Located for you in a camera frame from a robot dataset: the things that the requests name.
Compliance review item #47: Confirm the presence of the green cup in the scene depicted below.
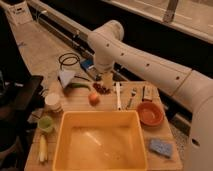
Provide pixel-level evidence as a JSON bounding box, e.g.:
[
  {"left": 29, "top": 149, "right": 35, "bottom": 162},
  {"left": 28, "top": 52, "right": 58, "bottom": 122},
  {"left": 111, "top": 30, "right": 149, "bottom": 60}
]
[{"left": 37, "top": 115, "right": 54, "bottom": 133}]

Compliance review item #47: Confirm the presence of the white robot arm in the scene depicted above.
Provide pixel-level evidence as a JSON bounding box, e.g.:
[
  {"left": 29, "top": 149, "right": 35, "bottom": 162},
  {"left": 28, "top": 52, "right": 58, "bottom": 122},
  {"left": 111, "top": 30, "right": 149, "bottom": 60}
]
[{"left": 87, "top": 20, "right": 213, "bottom": 171}]

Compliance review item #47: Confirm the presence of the dark red grapes toy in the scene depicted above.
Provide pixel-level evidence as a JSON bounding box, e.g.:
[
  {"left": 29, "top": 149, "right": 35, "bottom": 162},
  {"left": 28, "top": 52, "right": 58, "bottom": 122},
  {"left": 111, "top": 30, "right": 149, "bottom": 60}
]
[{"left": 93, "top": 83, "right": 110, "bottom": 94}]

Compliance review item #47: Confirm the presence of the blue black device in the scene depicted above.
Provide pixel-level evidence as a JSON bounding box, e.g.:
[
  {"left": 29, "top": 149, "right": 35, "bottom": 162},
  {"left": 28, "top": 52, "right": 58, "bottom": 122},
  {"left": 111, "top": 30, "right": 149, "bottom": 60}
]
[{"left": 80, "top": 59, "right": 100, "bottom": 81}]

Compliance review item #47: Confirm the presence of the green cucumber toy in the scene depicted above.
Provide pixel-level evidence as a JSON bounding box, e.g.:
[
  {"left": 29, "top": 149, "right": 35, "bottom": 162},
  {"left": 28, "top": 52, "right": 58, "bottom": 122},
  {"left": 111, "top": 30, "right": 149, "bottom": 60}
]
[{"left": 68, "top": 83, "right": 91, "bottom": 90}]

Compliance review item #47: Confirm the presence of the small box with label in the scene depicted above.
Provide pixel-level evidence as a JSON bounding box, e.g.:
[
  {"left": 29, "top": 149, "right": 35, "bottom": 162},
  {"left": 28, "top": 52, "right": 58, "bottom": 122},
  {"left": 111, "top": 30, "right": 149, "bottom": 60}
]
[{"left": 143, "top": 85, "right": 153, "bottom": 101}]

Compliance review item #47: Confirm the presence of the white paper funnel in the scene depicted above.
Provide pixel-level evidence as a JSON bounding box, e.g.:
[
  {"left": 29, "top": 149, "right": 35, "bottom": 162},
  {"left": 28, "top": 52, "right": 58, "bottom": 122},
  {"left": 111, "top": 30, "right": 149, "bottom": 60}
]
[{"left": 59, "top": 69, "right": 75, "bottom": 88}]

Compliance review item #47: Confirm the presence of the orange bowl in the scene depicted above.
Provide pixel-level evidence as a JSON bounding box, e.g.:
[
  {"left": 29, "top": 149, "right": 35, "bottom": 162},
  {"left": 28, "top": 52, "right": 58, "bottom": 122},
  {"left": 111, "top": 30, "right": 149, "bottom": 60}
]
[{"left": 137, "top": 101, "right": 164, "bottom": 127}]

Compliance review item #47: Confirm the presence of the white cup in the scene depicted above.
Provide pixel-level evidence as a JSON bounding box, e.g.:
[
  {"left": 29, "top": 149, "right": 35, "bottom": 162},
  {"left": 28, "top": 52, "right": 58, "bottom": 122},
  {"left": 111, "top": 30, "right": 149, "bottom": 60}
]
[{"left": 45, "top": 93, "right": 62, "bottom": 113}]

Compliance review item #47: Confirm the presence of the yellow plastic bin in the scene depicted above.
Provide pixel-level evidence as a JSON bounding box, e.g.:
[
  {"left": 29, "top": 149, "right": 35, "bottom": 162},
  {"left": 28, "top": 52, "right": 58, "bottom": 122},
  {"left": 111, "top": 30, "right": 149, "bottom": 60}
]
[{"left": 52, "top": 111, "right": 148, "bottom": 171}]

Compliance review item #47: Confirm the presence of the blue sponge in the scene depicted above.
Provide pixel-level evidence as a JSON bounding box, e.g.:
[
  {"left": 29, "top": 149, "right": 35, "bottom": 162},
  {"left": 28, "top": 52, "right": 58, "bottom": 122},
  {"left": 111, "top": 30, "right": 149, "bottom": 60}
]
[{"left": 149, "top": 139, "right": 173, "bottom": 158}]

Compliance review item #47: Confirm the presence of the white box with label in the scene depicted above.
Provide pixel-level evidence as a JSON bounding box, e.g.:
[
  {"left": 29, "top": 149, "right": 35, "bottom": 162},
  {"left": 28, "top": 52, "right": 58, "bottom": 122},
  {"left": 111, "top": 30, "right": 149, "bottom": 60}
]
[{"left": 7, "top": 1, "right": 33, "bottom": 26}]

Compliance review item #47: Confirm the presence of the black coiled cable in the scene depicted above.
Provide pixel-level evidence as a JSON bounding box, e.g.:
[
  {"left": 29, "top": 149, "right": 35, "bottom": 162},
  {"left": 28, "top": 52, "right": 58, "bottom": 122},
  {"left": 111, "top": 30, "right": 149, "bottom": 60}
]
[{"left": 58, "top": 52, "right": 81, "bottom": 71}]

